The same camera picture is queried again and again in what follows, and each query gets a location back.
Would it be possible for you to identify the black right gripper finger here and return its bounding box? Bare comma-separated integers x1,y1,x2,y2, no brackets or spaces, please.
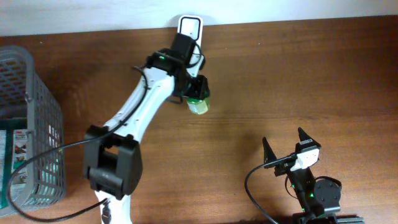
298,127,322,149
262,137,277,169

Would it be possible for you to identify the green lid jar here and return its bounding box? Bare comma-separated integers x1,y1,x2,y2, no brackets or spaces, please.
187,98,210,115

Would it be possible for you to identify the green glove package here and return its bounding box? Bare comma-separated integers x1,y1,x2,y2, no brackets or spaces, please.
1,118,27,209

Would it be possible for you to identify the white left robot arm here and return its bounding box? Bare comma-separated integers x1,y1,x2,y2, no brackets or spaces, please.
83,67,210,223

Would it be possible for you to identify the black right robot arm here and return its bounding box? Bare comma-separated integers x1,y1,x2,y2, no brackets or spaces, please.
262,128,364,224

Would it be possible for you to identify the white barcode scanner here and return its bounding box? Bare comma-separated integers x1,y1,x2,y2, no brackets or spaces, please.
177,15,204,77

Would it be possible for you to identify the grey plastic basket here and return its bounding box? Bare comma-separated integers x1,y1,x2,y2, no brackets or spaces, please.
1,45,67,217

